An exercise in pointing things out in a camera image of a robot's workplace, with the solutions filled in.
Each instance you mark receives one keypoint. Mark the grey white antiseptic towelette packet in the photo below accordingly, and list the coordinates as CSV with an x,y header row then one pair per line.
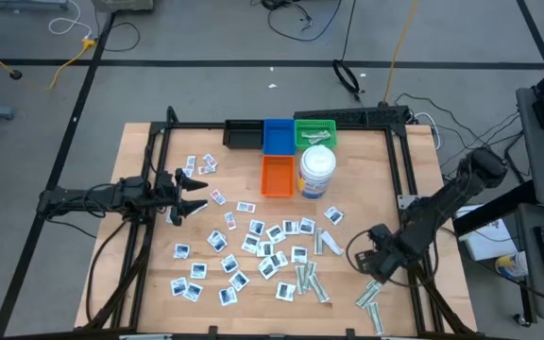
x,y
299,254
267,268
334,215
250,243
276,233
291,227
285,291
280,259
265,249
307,226

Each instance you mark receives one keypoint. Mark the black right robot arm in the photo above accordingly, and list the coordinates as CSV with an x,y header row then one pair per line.
x,y
442,208

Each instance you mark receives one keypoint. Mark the white box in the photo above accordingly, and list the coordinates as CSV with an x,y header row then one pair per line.
x,y
487,243

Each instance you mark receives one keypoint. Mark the blue plastic basket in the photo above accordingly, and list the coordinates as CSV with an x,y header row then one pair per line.
x,y
279,137

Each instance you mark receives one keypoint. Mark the black round floor base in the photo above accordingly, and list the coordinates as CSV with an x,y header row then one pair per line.
x,y
15,74

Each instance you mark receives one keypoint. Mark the green white bandage wrapper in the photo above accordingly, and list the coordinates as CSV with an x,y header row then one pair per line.
x,y
308,275
375,317
319,287
323,137
300,278
311,134
332,243
318,241
367,295

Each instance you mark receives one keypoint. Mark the blue white alcohol pad packet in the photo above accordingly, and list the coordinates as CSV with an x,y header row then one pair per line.
x,y
179,286
239,280
220,244
181,250
214,237
198,270
227,296
256,227
229,263
192,292
168,218

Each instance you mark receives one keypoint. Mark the black clamp bracket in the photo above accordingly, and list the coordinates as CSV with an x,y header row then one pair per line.
x,y
213,330
347,333

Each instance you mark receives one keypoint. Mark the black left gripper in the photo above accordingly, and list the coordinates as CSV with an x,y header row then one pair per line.
x,y
174,196

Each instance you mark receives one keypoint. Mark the black perforated long box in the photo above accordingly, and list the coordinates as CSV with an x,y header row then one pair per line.
x,y
347,115

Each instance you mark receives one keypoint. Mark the black plastic basket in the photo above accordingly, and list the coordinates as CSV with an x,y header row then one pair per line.
x,y
243,134

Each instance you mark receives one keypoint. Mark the grey box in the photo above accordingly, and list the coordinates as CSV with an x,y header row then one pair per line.
x,y
123,5

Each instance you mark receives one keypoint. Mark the Lysol wipes canister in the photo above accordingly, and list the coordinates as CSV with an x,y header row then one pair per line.
x,y
317,172

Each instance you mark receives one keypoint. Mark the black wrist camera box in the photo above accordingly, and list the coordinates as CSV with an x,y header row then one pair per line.
x,y
364,262

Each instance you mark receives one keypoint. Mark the silver mounting plate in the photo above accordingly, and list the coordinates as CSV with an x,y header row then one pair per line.
x,y
405,202

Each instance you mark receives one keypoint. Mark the green plastic basket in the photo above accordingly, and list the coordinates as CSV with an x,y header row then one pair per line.
x,y
302,125

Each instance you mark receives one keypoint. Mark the white yellow container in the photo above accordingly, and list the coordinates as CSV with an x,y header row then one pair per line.
x,y
512,265

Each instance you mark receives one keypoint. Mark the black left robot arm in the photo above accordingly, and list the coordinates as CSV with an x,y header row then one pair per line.
x,y
88,198

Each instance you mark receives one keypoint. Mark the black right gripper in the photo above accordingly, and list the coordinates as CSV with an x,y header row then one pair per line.
x,y
387,264

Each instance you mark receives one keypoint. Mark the orange plastic basket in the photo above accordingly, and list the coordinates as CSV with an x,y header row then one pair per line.
x,y
278,177

